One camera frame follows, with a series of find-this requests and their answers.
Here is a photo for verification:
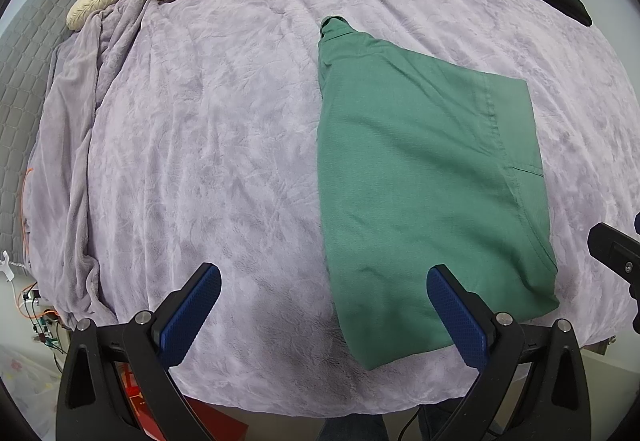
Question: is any green work jacket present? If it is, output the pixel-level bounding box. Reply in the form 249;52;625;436
317;16;559;369

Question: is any lilac plush blanket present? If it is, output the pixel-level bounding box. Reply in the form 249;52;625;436
23;0;639;417

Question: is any black cable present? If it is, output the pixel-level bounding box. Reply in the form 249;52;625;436
397;407;432;441

